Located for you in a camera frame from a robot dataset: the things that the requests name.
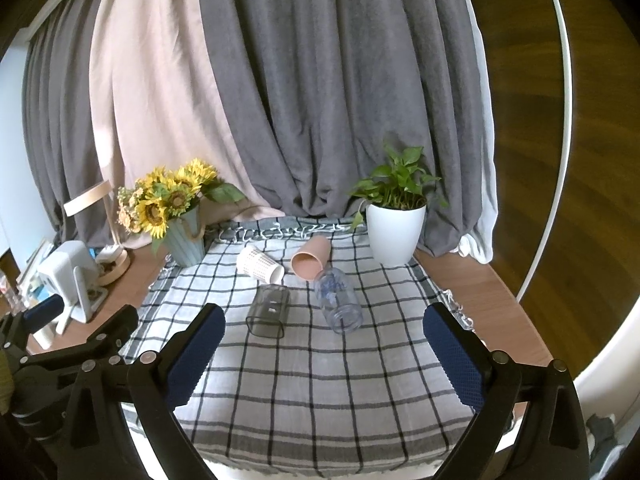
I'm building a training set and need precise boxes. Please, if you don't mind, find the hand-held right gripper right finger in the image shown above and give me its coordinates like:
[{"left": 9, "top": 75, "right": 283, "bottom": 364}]
[{"left": 423, "top": 304, "right": 592, "bottom": 480}]

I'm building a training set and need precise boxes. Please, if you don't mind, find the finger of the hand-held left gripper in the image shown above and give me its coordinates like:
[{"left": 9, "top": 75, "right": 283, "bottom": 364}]
[
  {"left": 20, "top": 304, "right": 140, "bottom": 386},
  {"left": 0, "top": 294, "right": 68, "bottom": 357}
]

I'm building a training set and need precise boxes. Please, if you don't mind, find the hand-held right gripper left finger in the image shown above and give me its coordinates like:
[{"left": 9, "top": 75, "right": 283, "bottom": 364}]
[{"left": 55, "top": 303, "right": 227, "bottom": 480}]

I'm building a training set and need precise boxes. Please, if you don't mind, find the grey transparent cup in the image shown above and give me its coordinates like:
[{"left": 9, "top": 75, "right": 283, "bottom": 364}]
[{"left": 245, "top": 284, "right": 292, "bottom": 339}]

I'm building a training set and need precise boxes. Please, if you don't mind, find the white perforated cup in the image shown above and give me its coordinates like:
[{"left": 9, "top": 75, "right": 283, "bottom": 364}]
[{"left": 236, "top": 245, "right": 286, "bottom": 285}]

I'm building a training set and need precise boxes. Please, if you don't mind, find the clear cup with blue print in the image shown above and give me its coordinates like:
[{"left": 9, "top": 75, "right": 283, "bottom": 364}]
[{"left": 313, "top": 266, "right": 363, "bottom": 335}]

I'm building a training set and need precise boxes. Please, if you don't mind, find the pink cup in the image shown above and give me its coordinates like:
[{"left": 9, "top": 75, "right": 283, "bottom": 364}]
[{"left": 291, "top": 235, "right": 332, "bottom": 281}]

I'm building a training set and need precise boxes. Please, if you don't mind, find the white desktop device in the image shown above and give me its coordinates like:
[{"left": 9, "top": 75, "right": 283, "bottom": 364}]
[{"left": 37, "top": 240, "right": 109, "bottom": 336}]

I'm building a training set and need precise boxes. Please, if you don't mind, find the stack of books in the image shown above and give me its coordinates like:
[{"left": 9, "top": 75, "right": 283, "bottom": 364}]
[{"left": 14, "top": 237, "right": 57, "bottom": 297}]

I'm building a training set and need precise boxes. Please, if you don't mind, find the wooden desk lamp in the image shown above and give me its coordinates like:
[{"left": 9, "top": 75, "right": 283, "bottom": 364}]
[{"left": 63, "top": 181, "right": 134, "bottom": 284}]

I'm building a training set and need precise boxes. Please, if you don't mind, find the teal ribbed vase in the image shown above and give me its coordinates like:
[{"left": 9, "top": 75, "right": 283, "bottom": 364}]
[{"left": 162, "top": 205, "right": 207, "bottom": 268}]

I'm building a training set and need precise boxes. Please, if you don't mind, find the grey checked cloth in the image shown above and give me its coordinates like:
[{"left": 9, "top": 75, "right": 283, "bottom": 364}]
[{"left": 120, "top": 215, "right": 507, "bottom": 469}]

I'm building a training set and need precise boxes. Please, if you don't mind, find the white plant pot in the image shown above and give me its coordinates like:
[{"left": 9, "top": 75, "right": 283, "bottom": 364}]
[{"left": 365, "top": 202, "right": 428, "bottom": 267}]

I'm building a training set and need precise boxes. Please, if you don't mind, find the sunflower bouquet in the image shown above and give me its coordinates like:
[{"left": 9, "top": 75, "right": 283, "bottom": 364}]
[{"left": 116, "top": 158, "right": 247, "bottom": 257}]

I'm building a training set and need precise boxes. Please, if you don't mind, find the grey rag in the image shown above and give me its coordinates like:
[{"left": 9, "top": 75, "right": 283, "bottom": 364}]
[{"left": 586, "top": 411, "right": 622, "bottom": 457}]

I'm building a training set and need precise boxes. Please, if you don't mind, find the white sheer curtain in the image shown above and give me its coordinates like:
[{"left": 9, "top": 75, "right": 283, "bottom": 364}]
[{"left": 456, "top": 0, "right": 501, "bottom": 265}]

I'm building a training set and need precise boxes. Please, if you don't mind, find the narrow grey curtain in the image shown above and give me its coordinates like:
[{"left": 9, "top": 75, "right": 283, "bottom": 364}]
[{"left": 22, "top": 2, "right": 123, "bottom": 251}]

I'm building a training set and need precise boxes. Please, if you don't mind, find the green leafy plant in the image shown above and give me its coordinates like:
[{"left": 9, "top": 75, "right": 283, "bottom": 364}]
[{"left": 348, "top": 145, "right": 450, "bottom": 232}]

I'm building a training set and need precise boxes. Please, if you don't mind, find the beige curtain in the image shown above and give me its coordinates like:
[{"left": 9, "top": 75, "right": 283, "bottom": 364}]
[{"left": 88, "top": 0, "right": 282, "bottom": 223}]

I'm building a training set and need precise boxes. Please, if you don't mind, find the wide grey curtain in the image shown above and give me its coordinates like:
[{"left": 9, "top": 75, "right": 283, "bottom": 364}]
[{"left": 197, "top": 0, "right": 496, "bottom": 261}]

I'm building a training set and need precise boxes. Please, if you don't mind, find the white ring frame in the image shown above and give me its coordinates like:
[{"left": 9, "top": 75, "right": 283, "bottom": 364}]
[{"left": 515, "top": 0, "right": 574, "bottom": 306}]

